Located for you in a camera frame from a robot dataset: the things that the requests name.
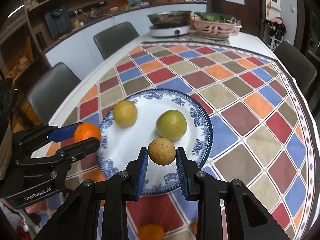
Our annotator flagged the steel pot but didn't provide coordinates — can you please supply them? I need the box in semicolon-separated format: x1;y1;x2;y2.
148;11;191;27

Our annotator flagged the pink vegetable basket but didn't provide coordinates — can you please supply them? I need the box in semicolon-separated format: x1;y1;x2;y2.
193;17;235;39

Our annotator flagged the large orange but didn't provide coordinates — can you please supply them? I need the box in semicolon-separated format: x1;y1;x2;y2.
73;123;101;143

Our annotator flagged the black coffee machine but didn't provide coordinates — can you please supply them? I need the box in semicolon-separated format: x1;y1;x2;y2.
44;6;72;38

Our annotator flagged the yellow green pear fruit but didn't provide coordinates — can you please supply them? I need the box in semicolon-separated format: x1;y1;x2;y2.
113;100;138;127

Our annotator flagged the grey chair far left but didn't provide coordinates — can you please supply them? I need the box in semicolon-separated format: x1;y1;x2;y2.
94;22;139;60

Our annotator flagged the grey chair near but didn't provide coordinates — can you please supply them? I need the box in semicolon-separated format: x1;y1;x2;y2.
27;62;81;124

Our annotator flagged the grey chair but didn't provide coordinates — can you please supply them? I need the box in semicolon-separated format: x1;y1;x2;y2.
94;22;139;60
27;62;81;124
274;41;317;95

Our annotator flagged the grey chair right side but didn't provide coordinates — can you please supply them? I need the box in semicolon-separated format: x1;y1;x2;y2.
274;41;317;95

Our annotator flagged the blue white oval plate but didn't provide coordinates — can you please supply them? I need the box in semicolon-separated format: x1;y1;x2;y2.
96;88;214;196

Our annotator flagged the large green pomelo fruit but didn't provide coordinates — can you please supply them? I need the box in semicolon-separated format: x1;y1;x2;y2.
156;109;187;141

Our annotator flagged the brown kiwi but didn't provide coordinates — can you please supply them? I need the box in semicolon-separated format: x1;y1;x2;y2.
148;138;176;166

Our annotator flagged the white induction cooker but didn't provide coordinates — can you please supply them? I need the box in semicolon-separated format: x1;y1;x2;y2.
150;25;191;37

